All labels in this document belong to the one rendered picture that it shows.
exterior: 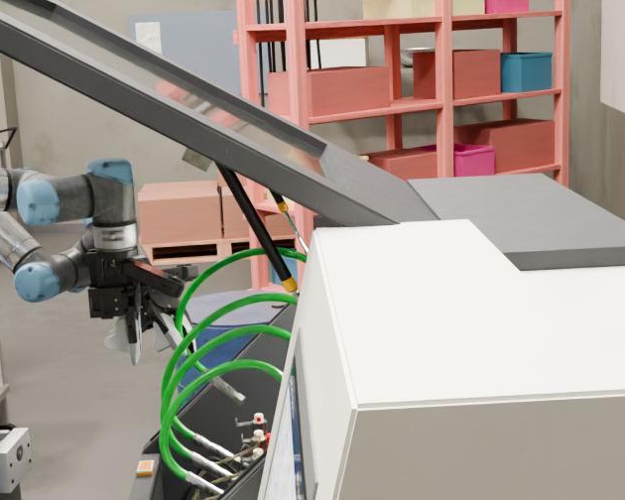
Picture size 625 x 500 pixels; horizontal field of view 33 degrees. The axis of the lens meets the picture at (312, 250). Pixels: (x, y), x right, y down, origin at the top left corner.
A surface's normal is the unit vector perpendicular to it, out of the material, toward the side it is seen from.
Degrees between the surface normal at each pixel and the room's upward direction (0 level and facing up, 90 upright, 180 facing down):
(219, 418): 90
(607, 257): 90
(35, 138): 90
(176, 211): 90
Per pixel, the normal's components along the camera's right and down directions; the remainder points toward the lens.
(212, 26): -0.08, 0.22
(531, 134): 0.58, 0.15
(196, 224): 0.15, 0.21
